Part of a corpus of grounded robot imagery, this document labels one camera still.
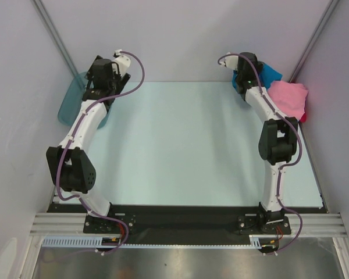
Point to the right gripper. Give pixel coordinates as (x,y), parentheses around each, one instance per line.
(240,85)

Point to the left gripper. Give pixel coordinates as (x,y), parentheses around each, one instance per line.
(120,82)

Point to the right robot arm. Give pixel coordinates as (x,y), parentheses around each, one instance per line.
(278,139)

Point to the blue t-shirt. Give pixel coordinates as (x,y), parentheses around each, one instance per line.
(268,75)

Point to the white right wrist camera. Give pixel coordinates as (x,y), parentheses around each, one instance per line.
(229,60)

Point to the teal translucent plastic bin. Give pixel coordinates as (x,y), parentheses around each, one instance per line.
(71,103)

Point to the right aluminium frame post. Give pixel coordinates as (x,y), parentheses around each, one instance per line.
(316,35)

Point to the aluminium frame post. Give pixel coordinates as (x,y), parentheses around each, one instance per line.
(53,32)
(316,35)

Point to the aluminium front rail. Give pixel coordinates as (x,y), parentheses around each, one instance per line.
(313,225)

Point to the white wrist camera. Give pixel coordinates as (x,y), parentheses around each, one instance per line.
(229,60)
(121,63)

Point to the pink folded t-shirt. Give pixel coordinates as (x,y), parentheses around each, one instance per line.
(289,98)

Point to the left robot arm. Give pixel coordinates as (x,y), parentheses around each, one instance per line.
(70,167)

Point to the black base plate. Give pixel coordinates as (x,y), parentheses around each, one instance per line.
(184,225)

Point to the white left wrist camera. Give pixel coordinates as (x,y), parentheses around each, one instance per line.
(121,63)

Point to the left aluminium frame post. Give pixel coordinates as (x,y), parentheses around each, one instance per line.
(53,32)

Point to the white slotted cable duct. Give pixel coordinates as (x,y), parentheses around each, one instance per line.
(107,243)

